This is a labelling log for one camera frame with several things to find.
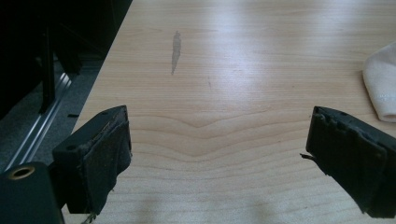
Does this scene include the white ankle sock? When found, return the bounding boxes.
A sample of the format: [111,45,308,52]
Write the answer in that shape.
[361,41,396,123]

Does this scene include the metal floor rail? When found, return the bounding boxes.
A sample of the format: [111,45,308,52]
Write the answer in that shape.
[3,72,73,173]

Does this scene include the black slanted stand brace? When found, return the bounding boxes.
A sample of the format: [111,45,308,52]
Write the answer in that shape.
[55,22,104,76]

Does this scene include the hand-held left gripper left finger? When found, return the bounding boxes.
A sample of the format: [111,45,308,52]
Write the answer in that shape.
[50,105,133,217]

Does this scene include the black metal stand post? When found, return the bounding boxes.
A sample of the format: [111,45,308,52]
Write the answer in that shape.
[38,26,58,115]

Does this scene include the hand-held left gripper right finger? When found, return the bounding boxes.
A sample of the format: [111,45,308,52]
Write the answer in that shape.
[299,105,396,219]

